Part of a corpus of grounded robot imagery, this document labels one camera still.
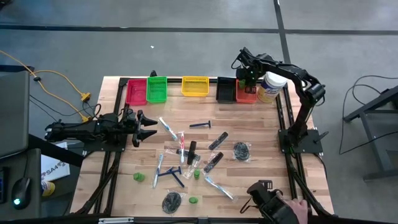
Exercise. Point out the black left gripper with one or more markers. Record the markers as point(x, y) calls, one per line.
point(127, 124)

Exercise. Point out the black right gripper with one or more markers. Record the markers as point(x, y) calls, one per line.
point(252, 74)

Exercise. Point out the bare black comb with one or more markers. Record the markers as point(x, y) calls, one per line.
point(191, 152)

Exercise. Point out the black round item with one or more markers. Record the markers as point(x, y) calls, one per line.
point(241, 151)
point(171, 202)

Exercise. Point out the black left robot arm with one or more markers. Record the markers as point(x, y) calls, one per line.
point(77, 130)

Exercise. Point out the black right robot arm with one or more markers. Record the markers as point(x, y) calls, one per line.
point(292, 70)

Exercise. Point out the orange plastic basket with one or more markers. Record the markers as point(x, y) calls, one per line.
point(245, 99)

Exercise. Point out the black plastic basket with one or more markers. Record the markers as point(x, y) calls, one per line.
point(226, 90)

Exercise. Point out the Lysol wipes canister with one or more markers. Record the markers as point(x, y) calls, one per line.
point(273, 82)

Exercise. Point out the red plastic basket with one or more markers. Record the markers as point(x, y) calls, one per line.
point(136, 91)

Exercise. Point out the green plastic basket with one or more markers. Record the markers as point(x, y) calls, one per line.
point(157, 89)

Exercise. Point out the yellow plastic basket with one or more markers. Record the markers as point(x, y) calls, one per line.
point(195, 86)

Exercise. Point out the black clamp knob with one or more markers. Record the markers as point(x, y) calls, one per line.
point(153, 74)

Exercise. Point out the black rig strut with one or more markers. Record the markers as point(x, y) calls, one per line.
point(56, 151)

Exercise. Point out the white printed box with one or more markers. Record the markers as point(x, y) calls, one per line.
point(54, 168)

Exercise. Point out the yellow and white canister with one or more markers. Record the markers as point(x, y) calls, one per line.
point(49, 188)

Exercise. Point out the dark grey side desk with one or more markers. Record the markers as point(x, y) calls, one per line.
point(31, 168)

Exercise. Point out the grey computer monitor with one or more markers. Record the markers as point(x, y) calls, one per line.
point(14, 115)

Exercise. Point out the person's hand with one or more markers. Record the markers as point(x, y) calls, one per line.
point(297, 208)

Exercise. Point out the black computer mouse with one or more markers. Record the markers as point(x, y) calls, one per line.
point(21, 193)

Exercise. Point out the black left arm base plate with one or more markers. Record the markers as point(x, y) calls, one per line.
point(105, 145)

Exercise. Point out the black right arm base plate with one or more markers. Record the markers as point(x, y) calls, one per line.
point(311, 144)

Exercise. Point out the silver bracket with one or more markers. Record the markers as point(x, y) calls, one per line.
point(115, 220)

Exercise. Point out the black front rail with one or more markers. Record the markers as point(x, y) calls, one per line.
point(174, 221)

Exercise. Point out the black desk frame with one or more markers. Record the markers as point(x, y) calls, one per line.
point(373, 143)

